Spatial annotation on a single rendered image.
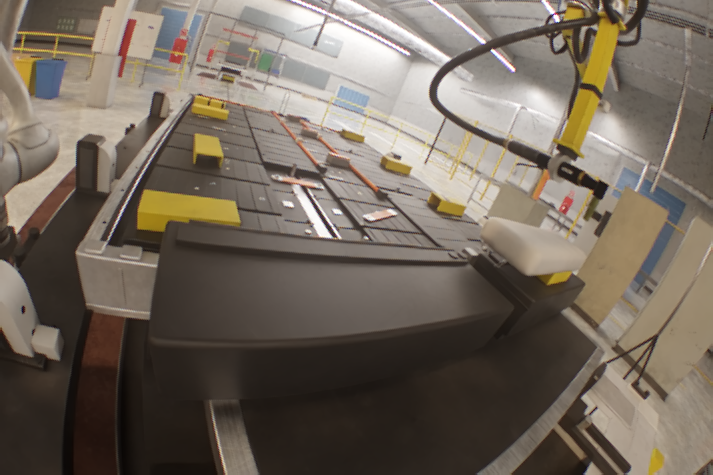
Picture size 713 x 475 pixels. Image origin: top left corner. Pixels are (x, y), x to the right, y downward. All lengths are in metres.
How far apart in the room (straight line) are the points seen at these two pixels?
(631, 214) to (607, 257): 0.70
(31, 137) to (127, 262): 0.47
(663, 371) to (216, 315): 4.80
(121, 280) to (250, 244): 0.23
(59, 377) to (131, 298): 0.17
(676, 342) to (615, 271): 1.43
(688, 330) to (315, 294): 4.63
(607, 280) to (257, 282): 4.58
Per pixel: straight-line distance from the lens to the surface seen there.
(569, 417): 0.82
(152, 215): 0.45
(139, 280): 0.44
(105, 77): 5.58
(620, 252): 4.64
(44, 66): 6.29
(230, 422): 0.29
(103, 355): 1.54
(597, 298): 4.72
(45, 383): 0.47
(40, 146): 0.81
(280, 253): 0.29
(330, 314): 0.25
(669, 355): 4.75
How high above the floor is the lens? 1.26
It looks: 20 degrees down
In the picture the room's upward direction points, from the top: 23 degrees clockwise
